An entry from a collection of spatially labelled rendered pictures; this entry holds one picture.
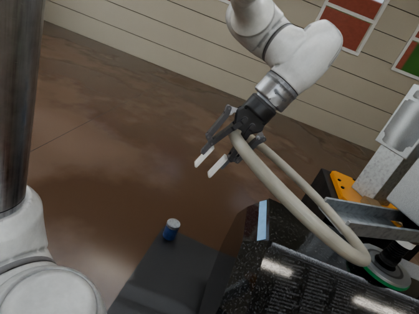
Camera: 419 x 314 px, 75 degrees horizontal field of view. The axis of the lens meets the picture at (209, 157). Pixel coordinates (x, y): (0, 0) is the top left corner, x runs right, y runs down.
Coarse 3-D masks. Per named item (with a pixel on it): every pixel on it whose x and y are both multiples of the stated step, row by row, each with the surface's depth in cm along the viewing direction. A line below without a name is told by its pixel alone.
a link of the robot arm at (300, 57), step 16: (288, 32) 60; (304, 32) 58; (320, 32) 57; (336, 32) 57; (272, 48) 61; (288, 48) 59; (304, 48) 57; (320, 48) 57; (336, 48) 58; (272, 64) 62; (288, 64) 59; (304, 64) 58; (320, 64) 58; (288, 80) 59; (304, 80) 59
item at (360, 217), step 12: (336, 204) 92; (348, 204) 94; (360, 204) 96; (348, 216) 94; (360, 216) 97; (372, 216) 101; (384, 216) 103; (396, 216) 106; (336, 228) 84; (360, 228) 83; (372, 228) 85; (384, 228) 87; (396, 228) 89; (408, 240) 95
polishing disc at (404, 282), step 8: (368, 248) 119; (376, 248) 121; (376, 264) 110; (400, 264) 117; (376, 272) 106; (384, 272) 107; (392, 272) 109; (400, 272) 111; (384, 280) 105; (392, 280) 105; (400, 280) 106; (408, 280) 108
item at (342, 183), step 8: (336, 176) 208; (344, 176) 214; (336, 184) 197; (344, 184) 199; (352, 184) 205; (336, 192) 191; (344, 192) 187; (352, 192) 192; (352, 200) 179; (392, 208) 191
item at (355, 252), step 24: (240, 144) 61; (264, 144) 93; (264, 168) 55; (288, 168) 96; (288, 192) 52; (312, 192) 93; (312, 216) 51; (336, 216) 85; (336, 240) 52; (360, 240) 74; (360, 264) 57
